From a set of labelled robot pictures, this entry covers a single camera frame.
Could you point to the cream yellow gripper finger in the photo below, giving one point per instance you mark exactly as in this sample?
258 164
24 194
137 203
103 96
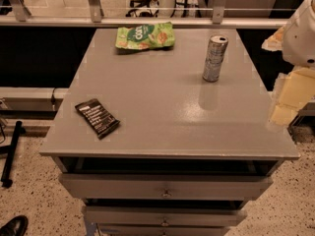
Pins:
291 93

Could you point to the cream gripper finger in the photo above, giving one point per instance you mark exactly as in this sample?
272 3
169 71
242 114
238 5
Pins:
275 41

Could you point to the black rxbar chocolate wrapper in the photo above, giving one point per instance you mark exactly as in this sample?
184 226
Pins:
99 119

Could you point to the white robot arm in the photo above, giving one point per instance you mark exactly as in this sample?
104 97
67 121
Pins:
296 41

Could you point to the silver redbull can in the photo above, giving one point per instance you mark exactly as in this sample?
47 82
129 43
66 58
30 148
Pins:
214 57

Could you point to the green chip bag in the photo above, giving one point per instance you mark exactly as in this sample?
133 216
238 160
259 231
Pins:
146 36

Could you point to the black office chair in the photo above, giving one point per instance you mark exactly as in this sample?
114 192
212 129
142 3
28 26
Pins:
143 8

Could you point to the grey drawer cabinet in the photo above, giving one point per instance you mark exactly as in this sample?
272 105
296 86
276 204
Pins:
172 122

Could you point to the bottom grey drawer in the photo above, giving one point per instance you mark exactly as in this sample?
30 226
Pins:
137 230

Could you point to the grey drawer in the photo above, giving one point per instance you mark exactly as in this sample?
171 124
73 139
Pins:
158 216
137 230
165 187

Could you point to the middle grey drawer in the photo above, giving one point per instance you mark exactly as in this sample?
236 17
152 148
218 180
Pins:
158 216

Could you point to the top grey drawer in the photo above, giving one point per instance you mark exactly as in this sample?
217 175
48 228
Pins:
165 187

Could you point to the black metal stand leg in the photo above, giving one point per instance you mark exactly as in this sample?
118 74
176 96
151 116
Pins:
9 151

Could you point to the black leather shoe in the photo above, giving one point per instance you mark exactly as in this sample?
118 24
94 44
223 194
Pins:
17 226

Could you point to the metal railing frame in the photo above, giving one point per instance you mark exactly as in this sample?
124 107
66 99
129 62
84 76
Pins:
96 16

